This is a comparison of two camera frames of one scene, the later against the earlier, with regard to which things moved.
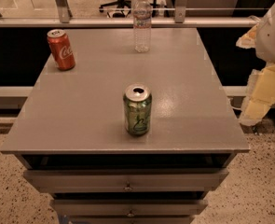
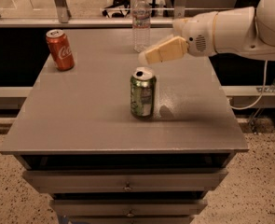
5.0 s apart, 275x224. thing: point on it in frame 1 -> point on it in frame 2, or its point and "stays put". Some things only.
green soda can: x=137 y=109 -> x=143 y=93
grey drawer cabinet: x=69 y=133 stays put
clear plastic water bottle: x=143 y=23 stays put
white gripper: x=272 y=37 -> x=197 y=35
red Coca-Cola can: x=61 y=49 stays put
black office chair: x=123 y=4 stays put
